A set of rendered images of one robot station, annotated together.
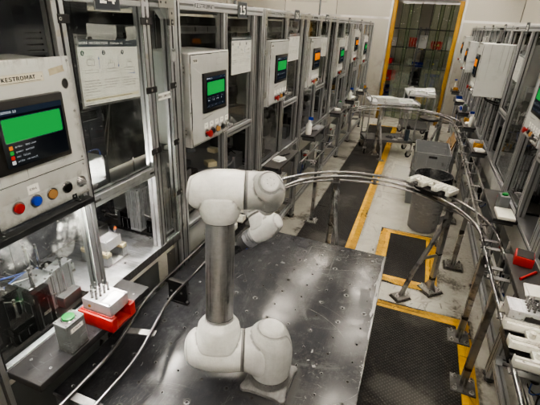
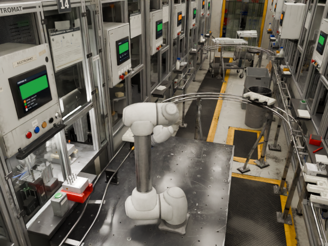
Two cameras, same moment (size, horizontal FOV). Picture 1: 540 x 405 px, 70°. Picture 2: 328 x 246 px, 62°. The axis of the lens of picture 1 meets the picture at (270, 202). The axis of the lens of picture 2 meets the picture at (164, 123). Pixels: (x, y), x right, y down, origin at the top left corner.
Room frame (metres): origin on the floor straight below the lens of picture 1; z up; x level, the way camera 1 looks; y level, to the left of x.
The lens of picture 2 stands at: (-0.24, 0.14, 2.12)
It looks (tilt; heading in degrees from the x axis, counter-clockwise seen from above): 27 degrees down; 356
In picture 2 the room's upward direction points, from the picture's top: 1 degrees clockwise
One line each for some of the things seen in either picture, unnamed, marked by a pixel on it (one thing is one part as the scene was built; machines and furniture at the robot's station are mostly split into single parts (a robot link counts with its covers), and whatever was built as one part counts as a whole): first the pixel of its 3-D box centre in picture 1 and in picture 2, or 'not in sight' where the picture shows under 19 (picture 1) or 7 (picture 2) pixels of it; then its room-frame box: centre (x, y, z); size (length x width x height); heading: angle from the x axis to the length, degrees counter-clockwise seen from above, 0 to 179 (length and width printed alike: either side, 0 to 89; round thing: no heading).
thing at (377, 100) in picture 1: (389, 124); (227, 56); (6.54, -1.94, 0.48); 0.88 x 0.56 x 0.96; 88
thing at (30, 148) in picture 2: (46, 216); (42, 138); (1.07, 0.70, 1.37); 0.36 x 0.04 x 0.04; 160
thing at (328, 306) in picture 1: (260, 310); (163, 183); (1.51, 0.02, 0.66); 1.50 x 1.06 x 0.04; 160
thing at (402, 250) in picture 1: (405, 255); (245, 143); (3.14, -1.31, 0.01); 1.00 x 0.55 x 0.01; 160
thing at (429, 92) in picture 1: (416, 112); (245, 47); (7.60, -2.75, 0.48); 0.84 x 0.58 x 0.97; 168
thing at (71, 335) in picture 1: (69, 329); (58, 203); (1.00, 0.66, 0.97); 0.08 x 0.08 x 0.12; 70
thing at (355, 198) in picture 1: (363, 165); (213, 85); (5.72, -1.42, 0.01); 5.85 x 0.59 x 0.01; 160
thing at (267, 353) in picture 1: (268, 347); (173, 203); (1.09, -0.02, 0.85); 0.18 x 0.16 x 0.22; 92
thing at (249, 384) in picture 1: (271, 370); (175, 216); (1.11, -0.04, 0.71); 0.22 x 0.18 x 0.06; 160
